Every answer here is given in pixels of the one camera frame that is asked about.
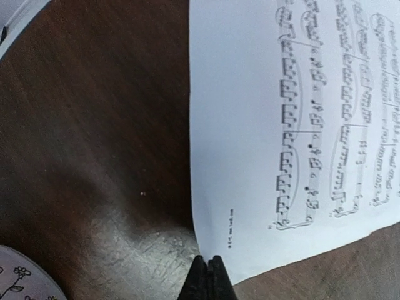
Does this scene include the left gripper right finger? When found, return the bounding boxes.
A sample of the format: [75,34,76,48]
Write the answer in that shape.
[208,256,238,300]

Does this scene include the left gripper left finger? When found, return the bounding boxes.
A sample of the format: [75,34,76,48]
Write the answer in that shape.
[178,256,208,300]

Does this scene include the sheet music page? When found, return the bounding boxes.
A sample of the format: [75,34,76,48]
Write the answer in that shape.
[189,1,399,284]

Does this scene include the white patterned mug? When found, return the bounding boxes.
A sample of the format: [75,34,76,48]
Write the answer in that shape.
[1,245,67,300]

